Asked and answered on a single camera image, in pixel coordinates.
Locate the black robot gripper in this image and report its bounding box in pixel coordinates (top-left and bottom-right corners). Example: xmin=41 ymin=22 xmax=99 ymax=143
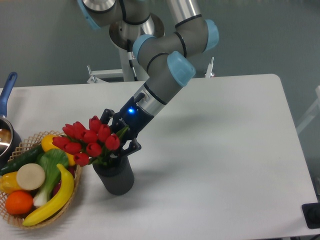
xmin=100 ymin=93 xmax=154 ymax=158

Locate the red tulip bouquet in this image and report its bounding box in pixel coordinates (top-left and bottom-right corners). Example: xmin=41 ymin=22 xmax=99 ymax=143
xmin=52 ymin=115 xmax=128 ymax=168

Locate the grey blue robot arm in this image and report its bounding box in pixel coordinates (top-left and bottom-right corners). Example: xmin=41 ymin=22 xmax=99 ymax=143
xmin=78 ymin=0 xmax=219 ymax=158

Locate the dark grey ribbed vase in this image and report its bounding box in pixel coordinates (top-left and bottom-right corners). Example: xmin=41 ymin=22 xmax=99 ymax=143
xmin=93 ymin=156 xmax=135 ymax=196

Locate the red fruit toy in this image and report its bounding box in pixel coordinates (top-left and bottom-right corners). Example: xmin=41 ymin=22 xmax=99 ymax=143
xmin=51 ymin=166 xmax=76 ymax=197

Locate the yellow squash toy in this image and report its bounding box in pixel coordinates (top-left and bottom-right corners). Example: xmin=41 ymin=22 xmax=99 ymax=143
xmin=40 ymin=134 xmax=76 ymax=167

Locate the green bok choy toy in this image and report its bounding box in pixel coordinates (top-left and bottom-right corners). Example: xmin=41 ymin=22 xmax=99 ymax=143
xmin=33 ymin=148 xmax=69 ymax=208

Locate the yellow plastic banana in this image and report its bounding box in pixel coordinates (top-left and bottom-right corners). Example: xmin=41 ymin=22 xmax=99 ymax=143
xmin=22 ymin=163 xmax=75 ymax=227

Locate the woven wicker basket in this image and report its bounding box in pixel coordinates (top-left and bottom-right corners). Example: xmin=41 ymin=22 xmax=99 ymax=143
xmin=0 ymin=130 xmax=84 ymax=230

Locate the green cucumber toy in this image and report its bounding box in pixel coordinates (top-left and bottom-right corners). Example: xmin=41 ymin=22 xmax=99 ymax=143
xmin=0 ymin=145 xmax=44 ymax=176

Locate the beige round radish slice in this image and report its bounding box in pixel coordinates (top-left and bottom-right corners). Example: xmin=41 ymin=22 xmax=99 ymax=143
xmin=16 ymin=163 xmax=46 ymax=191

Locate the yellow bell pepper toy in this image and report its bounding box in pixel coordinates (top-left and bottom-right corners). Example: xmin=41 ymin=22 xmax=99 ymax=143
xmin=0 ymin=171 xmax=23 ymax=194

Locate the orange plastic orange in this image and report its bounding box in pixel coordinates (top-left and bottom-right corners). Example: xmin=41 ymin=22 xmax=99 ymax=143
xmin=5 ymin=190 xmax=33 ymax=215

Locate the black device table corner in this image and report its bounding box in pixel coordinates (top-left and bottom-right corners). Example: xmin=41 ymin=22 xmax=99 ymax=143
xmin=301 ymin=202 xmax=320 ymax=229

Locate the dark pot blue handle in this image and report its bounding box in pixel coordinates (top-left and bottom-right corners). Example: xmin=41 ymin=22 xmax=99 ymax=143
xmin=0 ymin=72 xmax=22 ymax=168

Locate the white frame at right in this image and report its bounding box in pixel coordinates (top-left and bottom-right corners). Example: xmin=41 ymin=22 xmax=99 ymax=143
xmin=295 ymin=86 xmax=320 ymax=135

